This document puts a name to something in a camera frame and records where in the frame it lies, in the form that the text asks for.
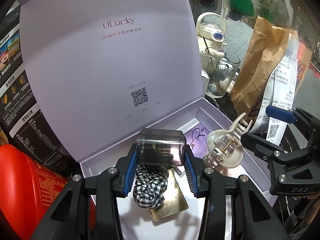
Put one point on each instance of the white paper receipt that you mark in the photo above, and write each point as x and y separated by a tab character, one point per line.
277	132
262	120

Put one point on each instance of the lavender card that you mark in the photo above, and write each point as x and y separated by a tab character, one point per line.
197	140

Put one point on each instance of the black printed packet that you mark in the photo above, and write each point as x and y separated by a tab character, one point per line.
25	120

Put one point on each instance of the green cloth bag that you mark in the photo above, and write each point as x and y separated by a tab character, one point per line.
241	3

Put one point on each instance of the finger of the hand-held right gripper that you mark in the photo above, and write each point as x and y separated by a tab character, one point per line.
280	114
255	142

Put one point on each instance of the black white gingham scrunchie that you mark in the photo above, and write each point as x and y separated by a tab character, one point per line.
147	190

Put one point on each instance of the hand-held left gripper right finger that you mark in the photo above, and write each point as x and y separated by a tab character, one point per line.
192	177

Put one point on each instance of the lavender gift box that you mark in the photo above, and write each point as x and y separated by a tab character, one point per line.
100	55

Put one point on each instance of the gold rectangular box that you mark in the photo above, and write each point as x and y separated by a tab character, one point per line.
172	200

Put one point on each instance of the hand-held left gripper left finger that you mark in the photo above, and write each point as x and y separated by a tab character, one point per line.
130	172

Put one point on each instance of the clear glass cup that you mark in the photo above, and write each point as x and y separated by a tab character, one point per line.
220	80

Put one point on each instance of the brown paper bag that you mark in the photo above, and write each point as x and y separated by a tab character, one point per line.
255	80

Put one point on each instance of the pearl white hair claw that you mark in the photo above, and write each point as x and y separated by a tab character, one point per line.
230	155

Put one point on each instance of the smoky grey hair claw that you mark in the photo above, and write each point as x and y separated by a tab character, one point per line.
160	145

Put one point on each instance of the red canister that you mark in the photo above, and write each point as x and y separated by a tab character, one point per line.
30	180

